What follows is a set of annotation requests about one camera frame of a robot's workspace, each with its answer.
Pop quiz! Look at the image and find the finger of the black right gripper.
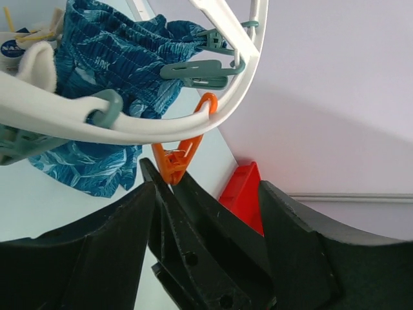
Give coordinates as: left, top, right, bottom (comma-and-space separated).
172, 173, 276, 309
139, 158, 252, 309

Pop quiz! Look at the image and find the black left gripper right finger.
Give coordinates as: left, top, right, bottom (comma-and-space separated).
259, 181, 412, 309

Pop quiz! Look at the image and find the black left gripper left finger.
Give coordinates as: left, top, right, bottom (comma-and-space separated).
1, 182, 156, 309

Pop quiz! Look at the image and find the orange clothes peg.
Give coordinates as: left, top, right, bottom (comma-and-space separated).
151, 92, 219, 186

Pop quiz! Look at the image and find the teal clothes peg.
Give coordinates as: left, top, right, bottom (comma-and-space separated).
1, 89, 123, 166
160, 59, 245, 90
196, 20, 259, 58

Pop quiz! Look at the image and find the white round clip hanger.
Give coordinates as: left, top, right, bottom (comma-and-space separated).
1, 1, 268, 156

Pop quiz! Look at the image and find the white sock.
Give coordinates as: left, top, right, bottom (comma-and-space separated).
1, 8, 65, 92

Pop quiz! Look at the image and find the red plastic tray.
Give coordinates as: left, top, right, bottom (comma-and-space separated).
219, 161, 264, 236

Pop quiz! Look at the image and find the blue patterned cloth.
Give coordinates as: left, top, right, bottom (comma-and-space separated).
29, 1, 206, 198

